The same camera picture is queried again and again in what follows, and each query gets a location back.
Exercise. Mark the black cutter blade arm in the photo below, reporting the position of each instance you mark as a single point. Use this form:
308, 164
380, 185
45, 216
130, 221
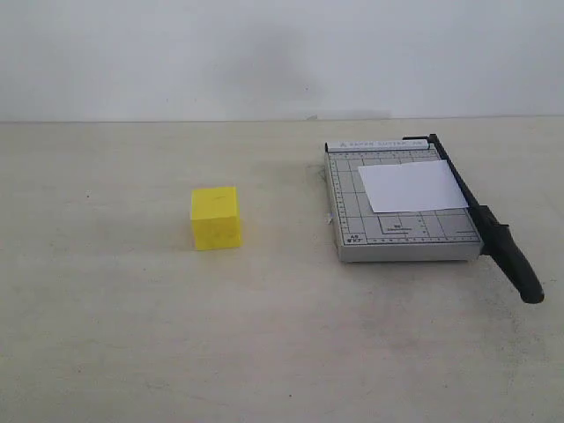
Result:
498, 242

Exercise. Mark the white paper sheet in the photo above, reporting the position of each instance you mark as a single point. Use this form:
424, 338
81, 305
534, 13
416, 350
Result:
412, 187

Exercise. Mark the yellow cube block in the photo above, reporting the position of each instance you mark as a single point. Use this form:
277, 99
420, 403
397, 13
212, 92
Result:
215, 218

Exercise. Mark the grey metal tray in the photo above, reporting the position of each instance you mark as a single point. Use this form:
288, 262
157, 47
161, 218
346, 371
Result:
363, 236

